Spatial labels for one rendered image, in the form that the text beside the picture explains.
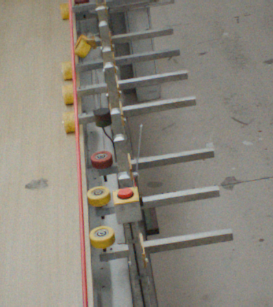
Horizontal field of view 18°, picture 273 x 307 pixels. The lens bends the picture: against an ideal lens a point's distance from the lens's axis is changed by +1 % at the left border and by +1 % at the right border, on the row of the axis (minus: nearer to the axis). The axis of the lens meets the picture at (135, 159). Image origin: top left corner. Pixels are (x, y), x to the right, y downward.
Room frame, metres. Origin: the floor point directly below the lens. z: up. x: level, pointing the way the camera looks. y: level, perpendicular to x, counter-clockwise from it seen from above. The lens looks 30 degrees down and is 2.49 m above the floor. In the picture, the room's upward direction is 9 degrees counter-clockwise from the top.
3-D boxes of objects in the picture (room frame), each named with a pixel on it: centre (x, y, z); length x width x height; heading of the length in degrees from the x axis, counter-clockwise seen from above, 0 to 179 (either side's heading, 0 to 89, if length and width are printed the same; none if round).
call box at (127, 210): (2.03, 0.04, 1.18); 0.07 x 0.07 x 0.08; 0
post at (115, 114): (2.79, 0.04, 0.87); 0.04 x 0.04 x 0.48; 0
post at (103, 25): (3.54, 0.04, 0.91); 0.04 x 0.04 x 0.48; 0
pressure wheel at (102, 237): (2.33, 0.14, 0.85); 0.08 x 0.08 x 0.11
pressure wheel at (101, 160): (2.83, 0.12, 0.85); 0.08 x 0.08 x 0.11
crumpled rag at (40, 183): (2.71, 0.36, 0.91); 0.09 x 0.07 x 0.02; 83
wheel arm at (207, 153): (2.83, -0.08, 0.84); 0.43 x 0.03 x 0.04; 90
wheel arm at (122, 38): (3.83, -0.09, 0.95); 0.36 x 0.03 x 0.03; 90
